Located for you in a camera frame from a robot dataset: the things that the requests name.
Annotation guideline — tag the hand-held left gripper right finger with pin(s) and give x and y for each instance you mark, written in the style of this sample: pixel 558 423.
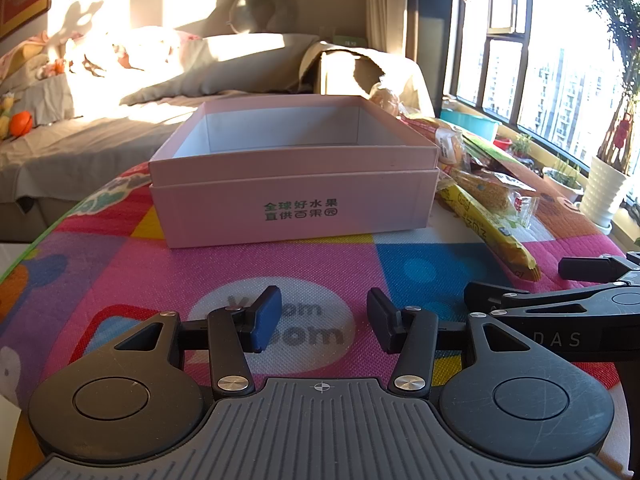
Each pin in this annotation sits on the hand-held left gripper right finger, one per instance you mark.
pixel 380 320

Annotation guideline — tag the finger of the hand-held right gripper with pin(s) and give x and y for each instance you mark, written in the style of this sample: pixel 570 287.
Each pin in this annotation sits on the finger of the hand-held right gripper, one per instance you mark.
pixel 482 294
pixel 582 267

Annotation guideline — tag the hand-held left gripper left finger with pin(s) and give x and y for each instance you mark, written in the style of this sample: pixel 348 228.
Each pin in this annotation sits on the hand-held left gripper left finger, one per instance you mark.
pixel 265 320

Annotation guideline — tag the long yellow snack packet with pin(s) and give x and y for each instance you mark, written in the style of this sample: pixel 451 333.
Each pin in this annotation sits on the long yellow snack packet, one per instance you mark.
pixel 487 230

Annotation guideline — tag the clear red label snack packet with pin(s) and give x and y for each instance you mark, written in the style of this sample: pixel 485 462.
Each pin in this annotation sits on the clear red label snack packet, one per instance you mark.
pixel 500 195

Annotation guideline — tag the pink cardboard box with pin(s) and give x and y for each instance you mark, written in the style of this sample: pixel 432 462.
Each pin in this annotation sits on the pink cardboard box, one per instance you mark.
pixel 300 185

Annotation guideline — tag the white ribbed plant pot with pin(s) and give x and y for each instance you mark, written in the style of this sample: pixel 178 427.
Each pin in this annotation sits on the white ribbed plant pot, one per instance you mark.
pixel 605 192

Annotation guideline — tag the small white pot with sprouts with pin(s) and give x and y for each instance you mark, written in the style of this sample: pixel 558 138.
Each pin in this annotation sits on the small white pot with sprouts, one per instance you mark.
pixel 564 182

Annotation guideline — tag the colourful cartoon play mat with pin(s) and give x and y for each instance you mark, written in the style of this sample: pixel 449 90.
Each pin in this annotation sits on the colourful cartoon play mat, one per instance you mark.
pixel 175 270

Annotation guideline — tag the small potted green plant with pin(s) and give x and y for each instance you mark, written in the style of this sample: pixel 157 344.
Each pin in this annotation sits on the small potted green plant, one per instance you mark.
pixel 522 145

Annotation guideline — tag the green flat packet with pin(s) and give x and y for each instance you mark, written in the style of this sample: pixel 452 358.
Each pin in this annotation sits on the green flat packet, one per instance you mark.
pixel 487 152

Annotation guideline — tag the small red pot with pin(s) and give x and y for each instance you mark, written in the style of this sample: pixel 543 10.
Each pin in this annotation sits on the small red pot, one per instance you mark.
pixel 503 145

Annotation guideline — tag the teal plastic bucket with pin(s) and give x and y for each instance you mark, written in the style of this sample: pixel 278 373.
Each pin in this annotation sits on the teal plastic bucket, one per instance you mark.
pixel 470 127

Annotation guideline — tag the window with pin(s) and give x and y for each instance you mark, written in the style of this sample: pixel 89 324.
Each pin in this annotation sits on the window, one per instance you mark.
pixel 540 60

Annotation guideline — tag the round bread packet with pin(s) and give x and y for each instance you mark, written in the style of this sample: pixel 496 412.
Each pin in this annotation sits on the round bread packet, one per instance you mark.
pixel 385 101

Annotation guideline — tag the tall green plant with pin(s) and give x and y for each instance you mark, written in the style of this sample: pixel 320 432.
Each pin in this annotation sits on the tall green plant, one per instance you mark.
pixel 620 50

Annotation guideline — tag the beige sofa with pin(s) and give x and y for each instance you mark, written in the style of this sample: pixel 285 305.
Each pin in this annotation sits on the beige sofa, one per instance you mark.
pixel 100 125

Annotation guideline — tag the long grey pillow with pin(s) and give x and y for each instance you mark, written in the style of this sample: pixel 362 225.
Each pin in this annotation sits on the long grey pillow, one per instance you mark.
pixel 240 65

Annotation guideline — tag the brown curtain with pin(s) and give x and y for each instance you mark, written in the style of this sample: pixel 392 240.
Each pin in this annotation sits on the brown curtain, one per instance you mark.
pixel 430 25

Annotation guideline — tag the small digital clock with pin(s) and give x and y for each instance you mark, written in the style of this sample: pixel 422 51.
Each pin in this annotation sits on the small digital clock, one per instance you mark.
pixel 350 40

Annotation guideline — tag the white floral cushion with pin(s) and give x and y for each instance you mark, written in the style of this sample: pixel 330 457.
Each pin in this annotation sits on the white floral cushion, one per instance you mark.
pixel 140 50

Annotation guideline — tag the orange ball toy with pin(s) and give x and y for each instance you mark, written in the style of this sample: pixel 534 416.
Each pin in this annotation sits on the orange ball toy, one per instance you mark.
pixel 22 123

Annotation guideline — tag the yellow plush toy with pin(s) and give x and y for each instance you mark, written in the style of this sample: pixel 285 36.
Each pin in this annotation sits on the yellow plush toy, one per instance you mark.
pixel 5 112

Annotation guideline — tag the pink blanket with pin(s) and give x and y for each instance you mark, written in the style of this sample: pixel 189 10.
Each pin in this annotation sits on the pink blanket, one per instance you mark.
pixel 25 60

